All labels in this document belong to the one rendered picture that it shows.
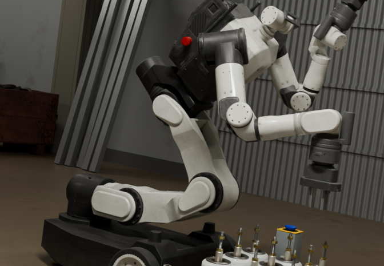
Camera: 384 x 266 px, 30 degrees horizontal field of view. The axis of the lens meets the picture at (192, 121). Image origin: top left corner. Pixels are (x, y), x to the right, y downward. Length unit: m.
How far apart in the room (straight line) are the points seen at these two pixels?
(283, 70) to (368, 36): 2.66
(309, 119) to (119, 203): 0.91
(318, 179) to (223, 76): 0.42
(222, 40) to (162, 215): 0.72
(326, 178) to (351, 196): 3.23
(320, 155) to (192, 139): 0.60
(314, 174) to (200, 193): 0.51
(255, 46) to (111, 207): 0.82
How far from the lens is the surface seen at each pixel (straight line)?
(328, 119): 2.07
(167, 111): 2.56
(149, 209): 2.66
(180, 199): 2.52
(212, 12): 2.45
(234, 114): 2.12
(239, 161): 5.71
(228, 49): 2.24
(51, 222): 2.83
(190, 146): 2.54
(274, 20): 2.41
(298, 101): 2.72
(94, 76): 5.96
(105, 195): 2.72
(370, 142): 5.27
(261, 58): 2.41
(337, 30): 2.70
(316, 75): 2.73
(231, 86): 2.18
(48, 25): 7.16
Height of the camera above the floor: 0.74
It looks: 3 degrees down
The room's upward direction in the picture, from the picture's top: 8 degrees clockwise
